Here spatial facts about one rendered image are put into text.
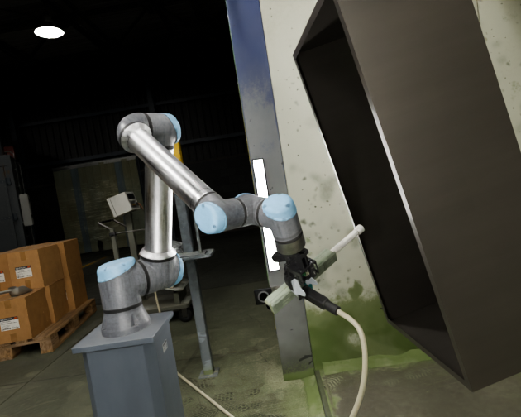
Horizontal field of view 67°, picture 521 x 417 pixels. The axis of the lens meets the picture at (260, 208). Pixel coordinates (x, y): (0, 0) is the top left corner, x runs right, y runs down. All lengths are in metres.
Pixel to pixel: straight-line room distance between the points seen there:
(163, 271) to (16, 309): 2.43
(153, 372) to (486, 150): 1.33
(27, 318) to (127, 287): 2.40
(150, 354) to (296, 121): 1.38
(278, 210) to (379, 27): 0.55
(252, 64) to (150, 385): 1.64
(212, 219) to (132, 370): 0.76
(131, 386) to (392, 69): 1.38
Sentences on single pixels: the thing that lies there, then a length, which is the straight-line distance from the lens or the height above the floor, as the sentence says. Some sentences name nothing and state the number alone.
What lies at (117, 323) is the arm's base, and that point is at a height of 0.69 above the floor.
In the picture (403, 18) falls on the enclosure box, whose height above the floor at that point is 1.50.
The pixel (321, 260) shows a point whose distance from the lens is 1.39.
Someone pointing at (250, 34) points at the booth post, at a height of 1.95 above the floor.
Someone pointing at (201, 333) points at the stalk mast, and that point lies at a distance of 2.59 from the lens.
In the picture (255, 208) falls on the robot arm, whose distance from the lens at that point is 1.15.
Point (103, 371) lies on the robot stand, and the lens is 1.67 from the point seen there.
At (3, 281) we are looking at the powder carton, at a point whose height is 0.61.
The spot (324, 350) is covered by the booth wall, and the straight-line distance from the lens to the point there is 2.40.
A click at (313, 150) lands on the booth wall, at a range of 2.21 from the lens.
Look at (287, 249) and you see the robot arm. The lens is 1.15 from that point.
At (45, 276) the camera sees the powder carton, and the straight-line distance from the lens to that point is 4.28.
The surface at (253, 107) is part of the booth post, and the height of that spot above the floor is 1.56.
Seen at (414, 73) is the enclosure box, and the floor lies 1.36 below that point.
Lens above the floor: 1.12
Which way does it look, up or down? 3 degrees down
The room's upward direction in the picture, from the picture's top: 9 degrees counter-clockwise
